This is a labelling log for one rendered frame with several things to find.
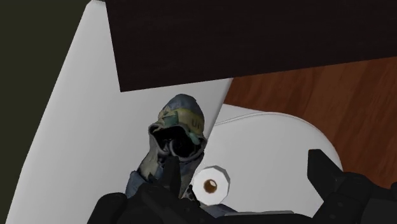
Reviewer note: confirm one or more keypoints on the white toilet paper roll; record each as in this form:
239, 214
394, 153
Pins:
206, 173

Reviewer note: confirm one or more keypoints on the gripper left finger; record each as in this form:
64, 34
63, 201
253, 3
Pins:
149, 208

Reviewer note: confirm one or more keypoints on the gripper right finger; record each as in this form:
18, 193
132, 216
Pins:
350, 198

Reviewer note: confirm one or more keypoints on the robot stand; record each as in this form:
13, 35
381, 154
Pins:
248, 37

